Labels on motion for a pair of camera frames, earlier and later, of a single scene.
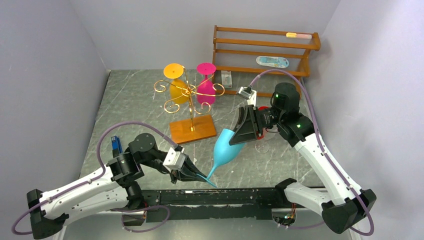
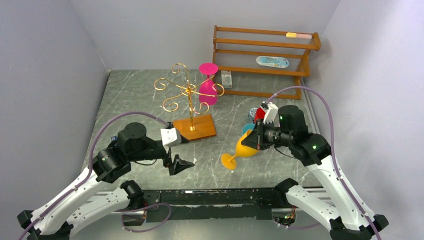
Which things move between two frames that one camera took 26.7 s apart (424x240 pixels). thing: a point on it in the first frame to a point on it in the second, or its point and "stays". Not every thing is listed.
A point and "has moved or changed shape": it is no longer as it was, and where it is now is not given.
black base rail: (215, 204) stays
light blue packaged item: (277, 62) stays
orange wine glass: (178, 90) to (228, 160)
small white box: (226, 78) stays
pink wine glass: (206, 90) stays
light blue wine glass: (223, 153) has moved or changed shape
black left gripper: (183, 173) to (177, 165)
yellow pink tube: (303, 36) stays
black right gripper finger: (242, 115) to (252, 138)
